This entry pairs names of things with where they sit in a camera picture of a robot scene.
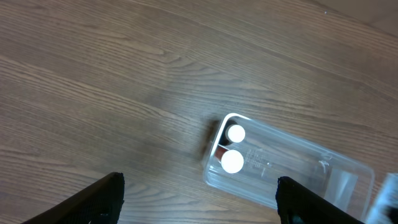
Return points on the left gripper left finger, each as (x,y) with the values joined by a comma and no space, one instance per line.
(99,203)

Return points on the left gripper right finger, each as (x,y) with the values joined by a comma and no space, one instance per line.
(297,204)

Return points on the orange tube white cap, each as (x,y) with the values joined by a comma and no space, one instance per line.
(231,161)

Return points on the white blue plaster box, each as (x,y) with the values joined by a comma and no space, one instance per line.
(384,209)

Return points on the dark bottle white cap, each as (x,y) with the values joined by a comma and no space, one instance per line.
(234,133)

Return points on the clear plastic container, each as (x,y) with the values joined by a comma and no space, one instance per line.
(270,153)

